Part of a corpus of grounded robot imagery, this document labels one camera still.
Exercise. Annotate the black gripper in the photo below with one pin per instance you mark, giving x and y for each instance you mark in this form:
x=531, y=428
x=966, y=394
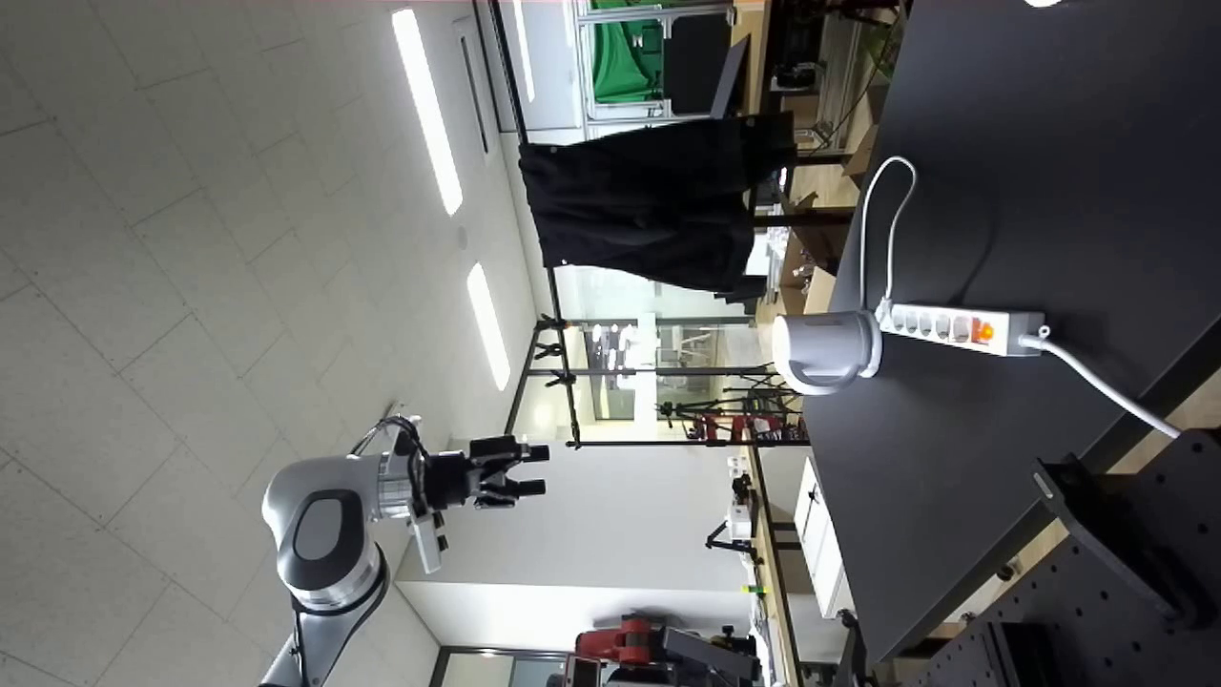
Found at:
x=449, y=484

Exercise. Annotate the white electric kettle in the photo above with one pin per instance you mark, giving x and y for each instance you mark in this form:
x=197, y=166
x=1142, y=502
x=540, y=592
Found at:
x=833, y=348

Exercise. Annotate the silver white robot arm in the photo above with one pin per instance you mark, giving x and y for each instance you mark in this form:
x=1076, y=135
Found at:
x=327, y=538

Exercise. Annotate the short ceiling light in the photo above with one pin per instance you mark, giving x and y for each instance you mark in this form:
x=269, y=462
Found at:
x=486, y=325

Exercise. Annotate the red machine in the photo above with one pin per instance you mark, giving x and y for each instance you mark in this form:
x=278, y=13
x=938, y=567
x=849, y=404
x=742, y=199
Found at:
x=625, y=641

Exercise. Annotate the black hanging cloth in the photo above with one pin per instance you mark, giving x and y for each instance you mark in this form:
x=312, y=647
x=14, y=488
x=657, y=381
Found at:
x=634, y=195

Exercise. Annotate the white drawer cabinet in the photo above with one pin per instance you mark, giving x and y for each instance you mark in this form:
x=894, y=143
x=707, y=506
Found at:
x=822, y=539

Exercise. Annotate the long ceiling light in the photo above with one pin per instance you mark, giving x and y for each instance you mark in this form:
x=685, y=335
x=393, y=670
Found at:
x=426, y=109

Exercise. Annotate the white metal rack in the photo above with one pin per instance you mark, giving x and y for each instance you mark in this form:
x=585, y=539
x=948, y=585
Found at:
x=551, y=77

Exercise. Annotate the green cloth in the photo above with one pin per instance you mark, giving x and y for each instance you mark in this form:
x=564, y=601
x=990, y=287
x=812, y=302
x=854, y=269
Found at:
x=629, y=53

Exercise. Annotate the white power strip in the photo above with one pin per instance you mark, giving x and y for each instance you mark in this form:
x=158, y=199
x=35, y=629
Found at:
x=958, y=330

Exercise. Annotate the black perforated board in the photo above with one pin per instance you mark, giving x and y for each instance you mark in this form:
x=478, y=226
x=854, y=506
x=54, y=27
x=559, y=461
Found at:
x=1118, y=560

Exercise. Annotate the black metal frame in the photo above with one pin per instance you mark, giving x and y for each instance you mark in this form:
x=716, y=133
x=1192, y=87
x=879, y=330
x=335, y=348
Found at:
x=570, y=373

